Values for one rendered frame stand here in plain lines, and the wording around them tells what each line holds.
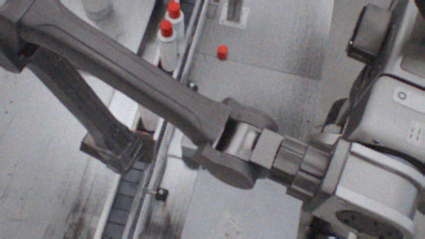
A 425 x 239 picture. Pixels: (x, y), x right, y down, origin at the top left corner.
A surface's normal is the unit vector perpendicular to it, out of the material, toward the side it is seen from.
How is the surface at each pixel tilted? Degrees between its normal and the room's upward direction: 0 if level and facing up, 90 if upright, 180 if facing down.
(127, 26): 0
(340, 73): 0
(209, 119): 21
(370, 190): 0
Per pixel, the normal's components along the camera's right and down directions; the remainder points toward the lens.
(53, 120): 0.04, -0.40
